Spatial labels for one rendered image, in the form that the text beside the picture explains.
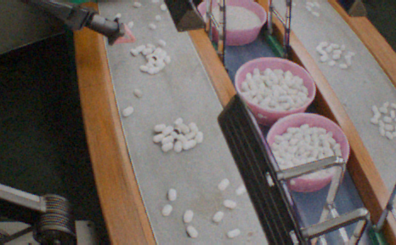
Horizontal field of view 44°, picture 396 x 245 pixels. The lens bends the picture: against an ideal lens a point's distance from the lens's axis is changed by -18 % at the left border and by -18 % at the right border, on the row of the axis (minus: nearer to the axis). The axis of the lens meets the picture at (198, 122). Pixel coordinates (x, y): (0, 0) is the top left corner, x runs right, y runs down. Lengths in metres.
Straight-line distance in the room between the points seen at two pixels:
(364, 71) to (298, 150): 0.52
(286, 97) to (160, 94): 0.39
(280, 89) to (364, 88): 0.34
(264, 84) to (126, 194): 0.63
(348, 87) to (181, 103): 0.58
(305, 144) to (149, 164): 0.45
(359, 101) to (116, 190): 0.85
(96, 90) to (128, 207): 0.48
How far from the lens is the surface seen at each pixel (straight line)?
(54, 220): 1.41
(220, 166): 1.57
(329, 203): 1.21
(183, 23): 1.50
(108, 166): 1.55
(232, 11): 2.20
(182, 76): 1.84
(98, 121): 1.68
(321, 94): 1.79
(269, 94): 1.80
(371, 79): 1.96
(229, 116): 1.20
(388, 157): 1.68
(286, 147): 1.64
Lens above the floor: 1.90
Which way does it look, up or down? 44 degrees down
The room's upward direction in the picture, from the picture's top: straight up
